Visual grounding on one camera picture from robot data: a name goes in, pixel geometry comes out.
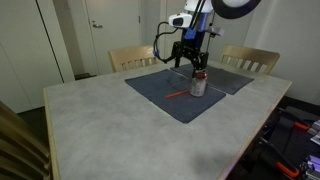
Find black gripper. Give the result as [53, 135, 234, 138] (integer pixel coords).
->
[171, 30, 209, 73]

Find red and silver soda can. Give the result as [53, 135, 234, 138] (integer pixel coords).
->
[190, 73, 207, 97]

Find red plastic straw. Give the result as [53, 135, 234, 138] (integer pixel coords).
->
[165, 90, 190, 99]

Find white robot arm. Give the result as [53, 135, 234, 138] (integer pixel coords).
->
[169, 0, 261, 73]

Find white closet double door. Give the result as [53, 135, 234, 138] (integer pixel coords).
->
[159, 0, 188, 64]

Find dark grey cloth mat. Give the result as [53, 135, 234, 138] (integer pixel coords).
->
[172, 64, 253, 96]

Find dark blue cloth mat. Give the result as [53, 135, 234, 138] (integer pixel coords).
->
[125, 69, 226, 124]

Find light wooden chair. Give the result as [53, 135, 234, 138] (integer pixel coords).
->
[108, 45, 159, 72]
[220, 45, 280, 75]

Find black orange bar clamp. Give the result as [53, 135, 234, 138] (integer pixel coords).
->
[258, 137, 300, 178]

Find wooden chair in foreground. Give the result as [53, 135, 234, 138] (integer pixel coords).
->
[0, 101, 53, 180]

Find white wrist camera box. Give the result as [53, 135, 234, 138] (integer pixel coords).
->
[169, 13, 192, 28]

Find white door with handle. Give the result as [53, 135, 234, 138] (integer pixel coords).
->
[86, 0, 140, 75]

